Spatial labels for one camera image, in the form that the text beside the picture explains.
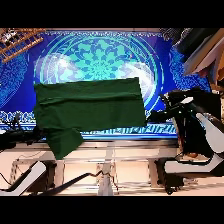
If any silver frame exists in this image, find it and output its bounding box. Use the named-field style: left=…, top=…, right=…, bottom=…
left=0, top=139, right=188, bottom=197

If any dark green garment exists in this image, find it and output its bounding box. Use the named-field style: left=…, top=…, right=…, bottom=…
left=32, top=77, right=148, bottom=161

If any heap of clothes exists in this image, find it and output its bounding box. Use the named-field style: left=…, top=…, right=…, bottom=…
left=159, top=28, right=224, bottom=92

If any black cable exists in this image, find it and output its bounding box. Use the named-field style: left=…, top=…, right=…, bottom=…
left=30, top=169, right=105, bottom=197

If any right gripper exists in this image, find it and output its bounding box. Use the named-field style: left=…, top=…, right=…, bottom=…
left=147, top=110, right=170, bottom=125

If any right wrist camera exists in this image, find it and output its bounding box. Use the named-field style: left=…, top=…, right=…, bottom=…
left=160, top=92, right=174, bottom=110

